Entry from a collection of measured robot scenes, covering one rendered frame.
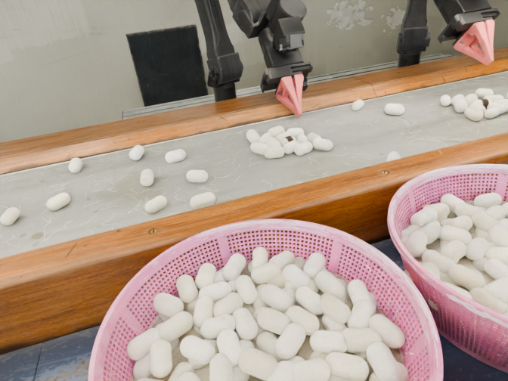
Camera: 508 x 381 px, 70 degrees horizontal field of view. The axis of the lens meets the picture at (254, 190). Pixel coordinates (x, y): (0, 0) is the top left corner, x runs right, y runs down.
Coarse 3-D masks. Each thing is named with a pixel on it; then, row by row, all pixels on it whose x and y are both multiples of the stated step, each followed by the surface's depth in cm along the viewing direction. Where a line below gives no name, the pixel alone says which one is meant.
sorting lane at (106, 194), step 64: (256, 128) 72; (320, 128) 69; (384, 128) 66; (448, 128) 63; (0, 192) 59; (64, 192) 57; (128, 192) 55; (192, 192) 53; (256, 192) 51; (0, 256) 44
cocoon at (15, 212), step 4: (12, 208) 51; (16, 208) 51; (8, 212) 50; (12, 212) 50; (16, 212) 51; (4, 216) 49; (8, 216) 49; (12, 216) 50; (16, 216) 50; (0, 220) 49; (4, 220) 49; (8, 220) 49; (12, 220) 50; (4, 224) 49; (8, 224) 50
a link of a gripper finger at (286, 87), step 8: (280, 80) 72; (288, 80) 71; (304, 80) 77; (280, 88) 74; (288, 88) 72; (304, 88) 78; (280, 96) 76; (288, 104) 75; (296, 104) 72; (296, 112) 73
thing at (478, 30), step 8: (480, 24) 69; (464, 32) 72; (472, 32) 70; (480, 32) 69; (456, 40) 74; (464, 40) 74; (472, 40) 73; (480, 40) 70; (456, 48) 75; (464, 48) 74; (488, 48) 70; (472, 56) 73; (480, 56) 72; (488, 56) 70
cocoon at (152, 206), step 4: (160, 196) 49; (152, 200) 49; (156, 200) 49; (160, 200) 49; (164, 200) 49; (148, 204) 48; (152, 204) 48; (156, 204) 48; (160, 204) 49; (164, 204) 49; (148, 208) 48; (152, 208) 48; (156, 208) 49; (160, 208) 49; (152, 212) 49
